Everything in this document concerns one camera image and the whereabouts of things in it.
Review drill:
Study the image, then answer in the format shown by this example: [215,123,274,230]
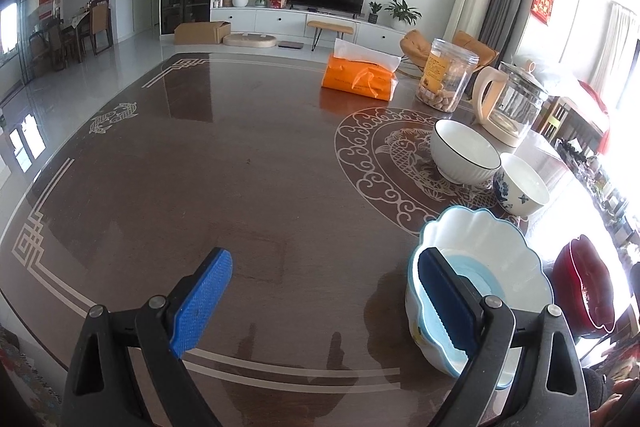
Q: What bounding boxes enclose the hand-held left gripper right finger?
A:
[417,247,592,427]

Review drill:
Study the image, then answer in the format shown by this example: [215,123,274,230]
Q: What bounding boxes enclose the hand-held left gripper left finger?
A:
[61,248,234,427]

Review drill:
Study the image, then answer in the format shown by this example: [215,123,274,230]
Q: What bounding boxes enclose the scalloped white and blue bowl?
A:
[405,206,555,390]

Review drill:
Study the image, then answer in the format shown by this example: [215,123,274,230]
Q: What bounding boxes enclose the white blue-flowered bowl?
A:
[493,152,551,216]

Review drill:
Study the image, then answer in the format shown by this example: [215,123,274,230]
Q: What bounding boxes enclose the white ribbed dark-rimmed bowl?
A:
[430,119,502,185]

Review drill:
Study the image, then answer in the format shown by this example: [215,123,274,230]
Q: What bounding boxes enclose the person's right hand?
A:
[592,378,640,427]

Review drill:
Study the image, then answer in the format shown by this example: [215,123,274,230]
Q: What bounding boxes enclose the wicker basket of toiletries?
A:
[560,137,631,218]

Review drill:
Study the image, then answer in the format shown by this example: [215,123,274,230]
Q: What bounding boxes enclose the dark wooden crib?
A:
[532,94,608,152]

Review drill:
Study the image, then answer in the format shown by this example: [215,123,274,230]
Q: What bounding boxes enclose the clear plastic snack jar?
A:
[416,38,481,112]

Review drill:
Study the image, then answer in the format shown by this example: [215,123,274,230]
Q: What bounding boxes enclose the orange tissue pack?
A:
[321,38,403,102]

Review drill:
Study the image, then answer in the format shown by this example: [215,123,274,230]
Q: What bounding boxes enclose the red cloth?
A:
[575,79,612,152]

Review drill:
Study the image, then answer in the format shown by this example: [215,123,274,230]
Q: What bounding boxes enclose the orange lounge chair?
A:
[400,29,501,80]

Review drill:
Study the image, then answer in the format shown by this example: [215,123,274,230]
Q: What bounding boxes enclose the round beige floor cushion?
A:
[222,33,277,48]

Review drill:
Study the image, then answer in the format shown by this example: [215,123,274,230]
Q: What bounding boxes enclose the cardboard box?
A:
[173,21,232,45]

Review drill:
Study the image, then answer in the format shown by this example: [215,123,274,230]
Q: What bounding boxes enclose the white television cabinet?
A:
[210,4,426,52]

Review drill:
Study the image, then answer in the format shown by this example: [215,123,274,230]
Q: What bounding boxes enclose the large green potted plant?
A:
[386,0,422,30]

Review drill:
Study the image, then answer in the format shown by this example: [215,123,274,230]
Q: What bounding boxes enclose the wooden bench with hairpin legs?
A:
[306,21,355,52]

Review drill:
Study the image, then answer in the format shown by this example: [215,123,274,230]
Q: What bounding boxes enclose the wooden dining chair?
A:
[90,2,112,55]

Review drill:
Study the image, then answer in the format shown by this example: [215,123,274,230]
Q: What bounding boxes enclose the covered standing air conditioner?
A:
[450,0,498,52]

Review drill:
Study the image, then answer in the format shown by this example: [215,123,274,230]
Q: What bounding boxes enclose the dining table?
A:
[30,9,93,68]

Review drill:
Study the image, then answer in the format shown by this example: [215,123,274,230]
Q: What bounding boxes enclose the white curtain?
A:
[597,2,638,82]

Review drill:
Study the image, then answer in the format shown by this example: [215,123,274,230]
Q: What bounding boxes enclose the glass kettle with cream handle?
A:
[472,59,550,145]

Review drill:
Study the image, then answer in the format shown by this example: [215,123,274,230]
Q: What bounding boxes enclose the red wall hanging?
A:
[532,0,556,26]

